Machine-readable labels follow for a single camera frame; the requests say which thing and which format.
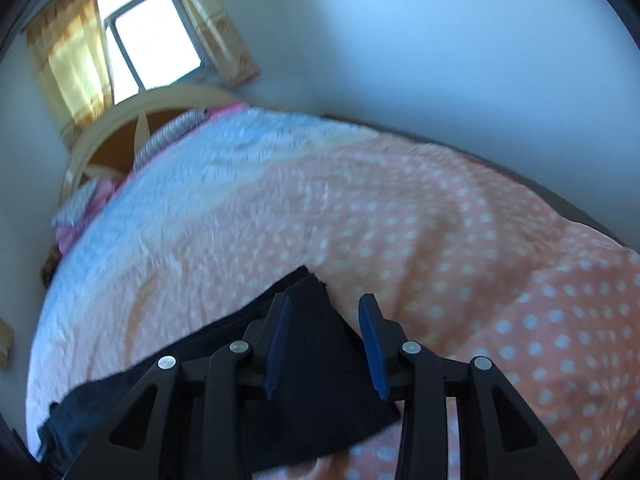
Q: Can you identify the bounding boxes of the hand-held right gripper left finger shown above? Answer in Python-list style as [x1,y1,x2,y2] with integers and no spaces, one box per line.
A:
[65,292,292,480]

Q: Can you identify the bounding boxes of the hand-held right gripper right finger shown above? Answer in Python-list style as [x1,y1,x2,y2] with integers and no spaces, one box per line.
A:
[358,293,581,480]

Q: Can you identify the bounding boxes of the black pants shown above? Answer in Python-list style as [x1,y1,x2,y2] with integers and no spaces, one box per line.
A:
[37,265,401,476]

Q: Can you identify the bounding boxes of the polka dot bed sheet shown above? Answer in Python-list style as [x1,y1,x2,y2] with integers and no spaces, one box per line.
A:
[25,102,640,480]

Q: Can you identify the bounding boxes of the folded pink blanket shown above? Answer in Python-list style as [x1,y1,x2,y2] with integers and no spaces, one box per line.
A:
[55,180,126,256]

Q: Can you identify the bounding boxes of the striped pillow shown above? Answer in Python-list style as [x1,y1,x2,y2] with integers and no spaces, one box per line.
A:
[132,107,208,171]

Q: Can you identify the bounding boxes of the brown fuzzy object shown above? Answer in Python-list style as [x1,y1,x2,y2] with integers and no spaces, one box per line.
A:
[40,245,63,288]

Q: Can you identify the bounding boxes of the grey patterned pillow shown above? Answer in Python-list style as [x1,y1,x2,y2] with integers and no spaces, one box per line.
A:
[52,177,106,228]

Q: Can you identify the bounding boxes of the cream wooden headboard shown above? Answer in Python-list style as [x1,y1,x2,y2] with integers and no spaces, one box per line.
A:
[60,84,248,206]

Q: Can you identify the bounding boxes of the window behind headboard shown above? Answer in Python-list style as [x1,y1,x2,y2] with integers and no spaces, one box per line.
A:
[95,0,221,106]

